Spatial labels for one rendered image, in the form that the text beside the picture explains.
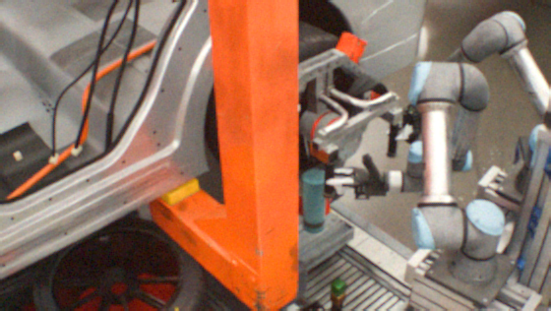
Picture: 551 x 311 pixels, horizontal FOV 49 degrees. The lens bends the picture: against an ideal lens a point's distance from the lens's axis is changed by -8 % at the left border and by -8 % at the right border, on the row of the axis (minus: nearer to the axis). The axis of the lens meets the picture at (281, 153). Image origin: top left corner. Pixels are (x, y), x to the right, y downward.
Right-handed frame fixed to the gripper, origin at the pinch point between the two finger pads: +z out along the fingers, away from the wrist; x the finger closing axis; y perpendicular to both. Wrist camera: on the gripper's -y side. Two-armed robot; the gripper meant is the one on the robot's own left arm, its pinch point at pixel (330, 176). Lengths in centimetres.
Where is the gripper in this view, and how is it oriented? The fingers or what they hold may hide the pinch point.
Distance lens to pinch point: 223.7
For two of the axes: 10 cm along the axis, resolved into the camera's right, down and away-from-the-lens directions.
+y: 0.2, 7.9, 6.1
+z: -10.0, -0.1, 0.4
